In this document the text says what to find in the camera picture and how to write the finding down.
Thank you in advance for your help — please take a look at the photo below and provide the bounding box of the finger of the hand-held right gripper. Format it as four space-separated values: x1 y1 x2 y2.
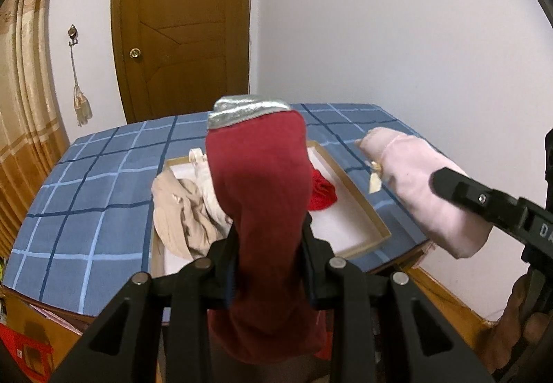
430 167 528 237

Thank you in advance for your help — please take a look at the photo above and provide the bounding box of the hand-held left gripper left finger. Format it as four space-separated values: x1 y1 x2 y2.
51 219 240 383

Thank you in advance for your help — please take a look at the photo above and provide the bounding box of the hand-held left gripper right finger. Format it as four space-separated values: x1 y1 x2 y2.
300 214 495 383

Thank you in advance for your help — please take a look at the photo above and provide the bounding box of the pale pink underwear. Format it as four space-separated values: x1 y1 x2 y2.
355 127 493 259

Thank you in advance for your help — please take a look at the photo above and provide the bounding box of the shallow cardboard box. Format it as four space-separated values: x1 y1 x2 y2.
149 140 392 280

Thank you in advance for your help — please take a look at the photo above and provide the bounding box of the beige underwear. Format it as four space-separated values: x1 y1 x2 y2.
151 171 225 260

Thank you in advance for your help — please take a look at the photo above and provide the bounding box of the dark red silver-banded underwear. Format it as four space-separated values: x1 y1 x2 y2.
204 93 327 366

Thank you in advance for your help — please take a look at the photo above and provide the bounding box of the white underwear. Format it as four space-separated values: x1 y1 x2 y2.
188 147 234 232

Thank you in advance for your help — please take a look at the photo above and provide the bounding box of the person's right hand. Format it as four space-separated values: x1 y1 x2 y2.
475 273 551 373

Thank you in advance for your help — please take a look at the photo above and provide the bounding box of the dark wooden desk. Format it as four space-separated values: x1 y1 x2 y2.
0 240 437 383

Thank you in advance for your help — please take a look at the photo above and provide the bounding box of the blue checked tablecloth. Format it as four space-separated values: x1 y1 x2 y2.
0 103 437 317

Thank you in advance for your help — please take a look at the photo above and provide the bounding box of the beige curtain tassel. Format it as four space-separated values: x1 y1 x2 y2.
69 44 93 127

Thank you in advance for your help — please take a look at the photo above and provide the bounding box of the red bag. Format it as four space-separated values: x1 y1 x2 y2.
0 323 55 372

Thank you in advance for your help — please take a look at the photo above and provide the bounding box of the brown wooden door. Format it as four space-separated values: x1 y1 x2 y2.
110 0 253 124

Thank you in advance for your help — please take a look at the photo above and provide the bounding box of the beige patterned curtain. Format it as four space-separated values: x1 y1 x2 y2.
0 0 72 263

